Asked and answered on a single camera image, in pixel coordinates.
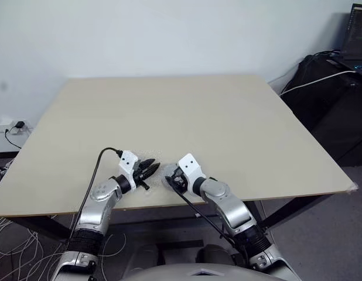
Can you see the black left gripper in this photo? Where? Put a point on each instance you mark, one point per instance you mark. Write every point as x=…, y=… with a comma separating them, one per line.
x=139, y=178

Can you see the grey toothed motor end cover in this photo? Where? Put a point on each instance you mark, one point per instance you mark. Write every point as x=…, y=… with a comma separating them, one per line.
x=170, y=169

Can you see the silver robot torso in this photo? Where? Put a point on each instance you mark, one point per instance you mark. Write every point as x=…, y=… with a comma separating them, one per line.
x=169, y=272

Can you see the black plug adapter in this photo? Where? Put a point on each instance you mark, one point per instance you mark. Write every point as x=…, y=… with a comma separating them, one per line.
x=20, y=125

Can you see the dark rounded shape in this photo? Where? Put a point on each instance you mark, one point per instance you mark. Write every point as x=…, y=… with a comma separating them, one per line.
x=146, y=254
x=213, y=254

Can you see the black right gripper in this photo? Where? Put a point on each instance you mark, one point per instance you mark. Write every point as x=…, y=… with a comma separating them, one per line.
x=178, y=180

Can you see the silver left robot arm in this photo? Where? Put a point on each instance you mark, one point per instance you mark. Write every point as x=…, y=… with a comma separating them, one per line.
x=93, y=210

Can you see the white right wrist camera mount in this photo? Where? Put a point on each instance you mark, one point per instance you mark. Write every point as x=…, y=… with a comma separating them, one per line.
x=189, y=167

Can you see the large black equipment case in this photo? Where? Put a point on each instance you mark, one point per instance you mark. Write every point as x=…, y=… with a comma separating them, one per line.
x=330, y=117

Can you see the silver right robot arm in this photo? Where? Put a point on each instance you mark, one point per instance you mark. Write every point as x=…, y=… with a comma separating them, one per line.
x=233, y=210

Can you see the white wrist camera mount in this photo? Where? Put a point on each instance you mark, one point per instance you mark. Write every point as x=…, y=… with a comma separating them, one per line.
x=189, y=167
x=127, y=159

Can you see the black open laptop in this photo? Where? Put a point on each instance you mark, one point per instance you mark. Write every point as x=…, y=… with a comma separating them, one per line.
x=356, y=38

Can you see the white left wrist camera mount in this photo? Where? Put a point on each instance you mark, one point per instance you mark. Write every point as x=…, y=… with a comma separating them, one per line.
x=127, y=159

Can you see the white power strip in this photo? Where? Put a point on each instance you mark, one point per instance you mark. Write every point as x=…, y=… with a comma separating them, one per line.
x=11, y=130

